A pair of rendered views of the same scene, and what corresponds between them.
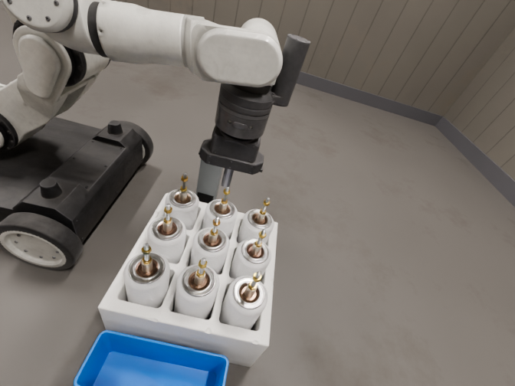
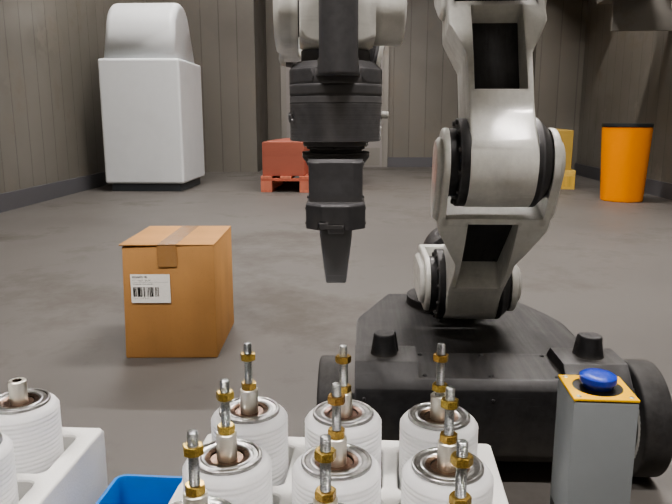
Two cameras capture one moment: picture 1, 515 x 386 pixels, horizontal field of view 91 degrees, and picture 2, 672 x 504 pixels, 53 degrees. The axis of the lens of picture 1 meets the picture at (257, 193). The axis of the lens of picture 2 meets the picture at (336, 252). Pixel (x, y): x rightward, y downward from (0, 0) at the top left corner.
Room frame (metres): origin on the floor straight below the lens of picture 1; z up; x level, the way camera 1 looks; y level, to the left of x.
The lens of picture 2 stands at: (0.53, -0.57, 0.61)
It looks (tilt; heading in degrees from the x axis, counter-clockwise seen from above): 11 degrees down; 101
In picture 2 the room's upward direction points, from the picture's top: straight up
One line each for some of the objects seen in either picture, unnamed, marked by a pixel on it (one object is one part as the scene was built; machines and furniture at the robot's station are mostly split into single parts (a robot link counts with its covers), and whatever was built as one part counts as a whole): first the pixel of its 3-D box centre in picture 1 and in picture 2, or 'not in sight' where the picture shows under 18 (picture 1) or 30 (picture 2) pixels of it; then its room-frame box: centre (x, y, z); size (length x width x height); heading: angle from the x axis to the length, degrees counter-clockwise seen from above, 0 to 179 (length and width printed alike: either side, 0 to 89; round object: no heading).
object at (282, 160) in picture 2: not in sight; (313, 163); (-0.82, 5.39, 0.21); 1.19 x 0.78 x 0.41; 97
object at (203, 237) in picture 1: (212, 240); (336, 461); (0.41, 0.07, 0.25); 0.08 x 0.08 x 0.01
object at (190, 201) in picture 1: (182, 197); (439, 416); (0.51, 0.20, 0.25); 0.08 x 0.08 x 0.01
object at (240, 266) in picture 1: (247, 269); not in sight; (0.42, -0.05, 0.16); 0.10 x 0.10 x 0.18
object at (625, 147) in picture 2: not in sight; (624, 162); (1.70, 4.77, 0.29); 0.37 x 0.36 x 0.57; 99
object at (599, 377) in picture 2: not in sight; (597, 382); (0.69, 0.18, 0.32); 0.04 x 0.04 x 0.02
